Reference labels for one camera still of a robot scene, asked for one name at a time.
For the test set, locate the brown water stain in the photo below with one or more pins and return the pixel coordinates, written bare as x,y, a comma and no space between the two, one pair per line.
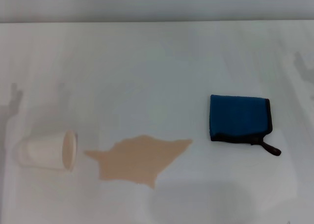
137,157

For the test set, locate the white paper cup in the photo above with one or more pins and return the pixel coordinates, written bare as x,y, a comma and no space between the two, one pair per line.
44,149

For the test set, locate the blue rag with black trim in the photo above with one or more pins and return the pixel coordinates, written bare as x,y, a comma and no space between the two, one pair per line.
235,116

